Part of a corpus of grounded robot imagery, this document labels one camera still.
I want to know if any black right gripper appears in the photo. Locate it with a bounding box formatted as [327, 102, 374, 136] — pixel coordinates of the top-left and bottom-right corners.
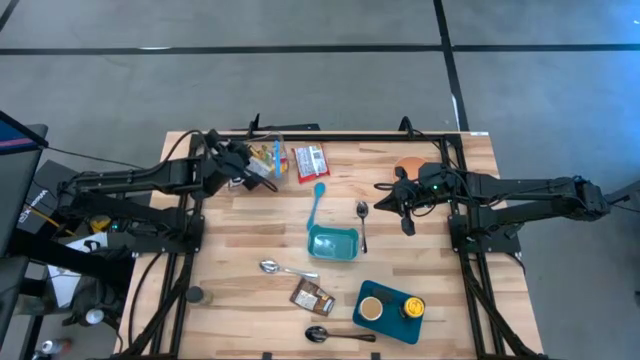
[372, 163, 437, 236]

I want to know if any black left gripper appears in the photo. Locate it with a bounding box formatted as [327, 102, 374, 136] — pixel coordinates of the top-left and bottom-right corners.
[199, 128, 256, 199]

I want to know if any blue-edged clear noodle packet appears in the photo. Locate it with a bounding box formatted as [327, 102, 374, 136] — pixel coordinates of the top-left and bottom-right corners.
[271, 141, 291, 179]

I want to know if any beige-lid seasoning jar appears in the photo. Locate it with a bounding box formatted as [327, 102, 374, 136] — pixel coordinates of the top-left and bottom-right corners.
[358, 295, 385, 322]

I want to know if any yellow-lid spice jar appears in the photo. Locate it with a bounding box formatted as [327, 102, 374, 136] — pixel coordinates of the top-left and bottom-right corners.
[399, 295, 427, 321]

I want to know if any dull steel spoon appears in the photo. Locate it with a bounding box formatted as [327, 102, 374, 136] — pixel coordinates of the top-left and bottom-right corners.
[355, 200, 370, 255]

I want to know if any orange bowl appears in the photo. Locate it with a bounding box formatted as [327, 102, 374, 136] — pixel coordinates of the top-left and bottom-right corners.
[392, 155, 429, 180]

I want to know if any clear plastic bin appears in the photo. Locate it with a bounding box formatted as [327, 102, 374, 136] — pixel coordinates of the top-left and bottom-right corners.
[207, 132, 291, 191]

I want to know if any red packet white label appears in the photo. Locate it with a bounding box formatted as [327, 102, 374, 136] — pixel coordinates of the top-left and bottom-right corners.
[291, 143, 331, 183]

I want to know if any teal plastic container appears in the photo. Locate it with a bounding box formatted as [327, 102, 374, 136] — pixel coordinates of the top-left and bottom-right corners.
[306, 224, 361, 262]

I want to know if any teal plastic spoon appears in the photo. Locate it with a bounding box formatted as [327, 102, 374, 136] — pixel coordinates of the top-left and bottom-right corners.
[303, 181, 327, 229]

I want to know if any bright silver spoon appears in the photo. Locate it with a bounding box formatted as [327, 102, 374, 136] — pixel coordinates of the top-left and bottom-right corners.
[258, 258, 320, 280]

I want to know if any brown torn snack packet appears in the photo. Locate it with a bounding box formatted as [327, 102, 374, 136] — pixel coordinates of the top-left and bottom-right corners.
[289, 277, 337, 318]

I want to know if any deep blue plastic tray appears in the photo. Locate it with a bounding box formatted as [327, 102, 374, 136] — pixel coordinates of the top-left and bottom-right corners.
[350, 280, 427, 346]

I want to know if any black spoon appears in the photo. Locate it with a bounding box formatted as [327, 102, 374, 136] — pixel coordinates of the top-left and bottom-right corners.
[304, 325, 377, 345]

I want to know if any black tripod stand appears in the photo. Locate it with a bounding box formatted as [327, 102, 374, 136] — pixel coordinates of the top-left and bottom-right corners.
[0, 232, 136, 360]

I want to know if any black case white logo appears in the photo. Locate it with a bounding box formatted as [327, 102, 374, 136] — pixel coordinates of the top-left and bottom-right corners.
[17, 158, 86, 241]

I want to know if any white-capped bottle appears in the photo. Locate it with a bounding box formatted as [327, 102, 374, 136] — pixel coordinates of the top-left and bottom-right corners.
[79, 308, 106, 326]

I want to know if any white paper sheet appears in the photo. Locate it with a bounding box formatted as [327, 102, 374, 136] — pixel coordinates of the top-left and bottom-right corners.
[47, 232, 109, 309]

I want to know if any black desktop monitor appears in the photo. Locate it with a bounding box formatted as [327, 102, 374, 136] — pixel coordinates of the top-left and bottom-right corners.
[0, 109, 50, 261]

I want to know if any grey metal stand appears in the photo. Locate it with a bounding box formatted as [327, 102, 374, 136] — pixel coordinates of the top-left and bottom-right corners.
[602, 179, 640, 211]

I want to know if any silver drink can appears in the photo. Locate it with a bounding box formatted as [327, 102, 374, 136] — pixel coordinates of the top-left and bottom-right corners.
[32, 337, 71, 360]

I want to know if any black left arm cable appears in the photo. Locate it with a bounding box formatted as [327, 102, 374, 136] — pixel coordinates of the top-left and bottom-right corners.
[162, 128, 211, 164]

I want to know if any black metal table frame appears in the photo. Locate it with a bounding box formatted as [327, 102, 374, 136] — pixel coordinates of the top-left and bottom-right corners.
[112, 130, 546, 360]

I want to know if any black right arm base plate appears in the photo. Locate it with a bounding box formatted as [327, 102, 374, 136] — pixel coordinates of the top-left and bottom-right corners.
[447, 213, 522, 255]

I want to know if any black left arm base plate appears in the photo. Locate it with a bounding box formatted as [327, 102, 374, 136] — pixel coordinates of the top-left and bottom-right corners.
[130, 213, 206, 255]

